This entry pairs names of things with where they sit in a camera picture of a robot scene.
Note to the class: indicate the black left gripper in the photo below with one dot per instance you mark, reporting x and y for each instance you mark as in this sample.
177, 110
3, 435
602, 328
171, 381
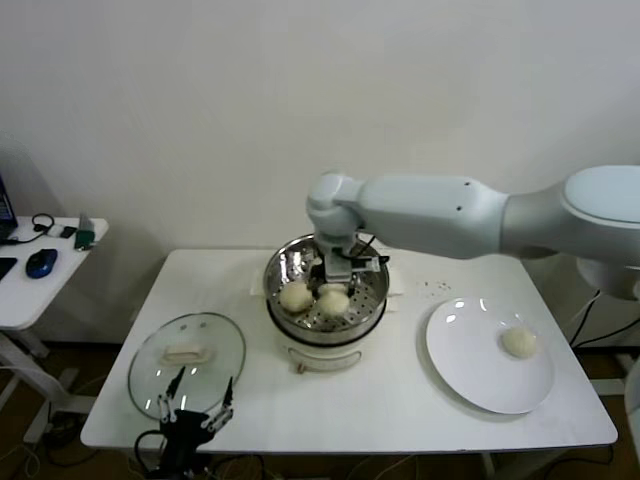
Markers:
187, 430

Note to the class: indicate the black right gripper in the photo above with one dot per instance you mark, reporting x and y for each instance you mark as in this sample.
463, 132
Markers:
318, 271

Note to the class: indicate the white steamed baozi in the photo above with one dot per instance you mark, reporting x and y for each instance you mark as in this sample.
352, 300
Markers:
296, 296
332, 304
520, 342

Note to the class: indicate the glass pot lid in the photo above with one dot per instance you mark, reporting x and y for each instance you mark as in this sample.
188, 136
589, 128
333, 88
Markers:
210, 335

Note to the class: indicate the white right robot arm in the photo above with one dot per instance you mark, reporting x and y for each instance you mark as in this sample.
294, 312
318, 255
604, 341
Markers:
425, 210

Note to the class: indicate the stainless perforated steamer basket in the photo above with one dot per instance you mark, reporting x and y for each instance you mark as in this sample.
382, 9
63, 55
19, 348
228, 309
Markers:
370, 300

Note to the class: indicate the white electric cooking pot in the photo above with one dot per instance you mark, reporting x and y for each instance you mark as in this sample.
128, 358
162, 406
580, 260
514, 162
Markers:
325, 357

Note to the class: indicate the white round plate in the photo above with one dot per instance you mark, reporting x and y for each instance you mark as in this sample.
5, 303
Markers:
460, 360

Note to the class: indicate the white side table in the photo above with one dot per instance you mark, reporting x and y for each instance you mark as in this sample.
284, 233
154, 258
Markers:
40, 295

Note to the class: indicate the green circuit board gadget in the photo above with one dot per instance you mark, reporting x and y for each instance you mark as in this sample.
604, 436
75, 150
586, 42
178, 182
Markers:
85, 237

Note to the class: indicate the blue computer mouse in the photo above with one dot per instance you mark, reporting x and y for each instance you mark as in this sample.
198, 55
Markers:
42, 263

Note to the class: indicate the small black device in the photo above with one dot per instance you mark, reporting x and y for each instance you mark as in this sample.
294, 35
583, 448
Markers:
71, 232

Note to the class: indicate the small white adapter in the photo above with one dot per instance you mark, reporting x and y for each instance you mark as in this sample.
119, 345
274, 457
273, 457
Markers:
57, 231

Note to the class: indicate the black smartphone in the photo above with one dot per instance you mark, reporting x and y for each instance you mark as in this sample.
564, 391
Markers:
6, 269

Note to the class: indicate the black headphones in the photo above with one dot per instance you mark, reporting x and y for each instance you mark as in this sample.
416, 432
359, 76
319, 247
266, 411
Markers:
36, 222

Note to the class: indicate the dark laptop computer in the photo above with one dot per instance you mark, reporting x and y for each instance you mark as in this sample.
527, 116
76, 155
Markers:
4, 205

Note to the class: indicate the white stand base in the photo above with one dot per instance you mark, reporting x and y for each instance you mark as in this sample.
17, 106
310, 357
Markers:
612, 385

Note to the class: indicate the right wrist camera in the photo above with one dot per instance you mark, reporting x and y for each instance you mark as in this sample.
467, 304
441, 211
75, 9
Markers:
338, 267

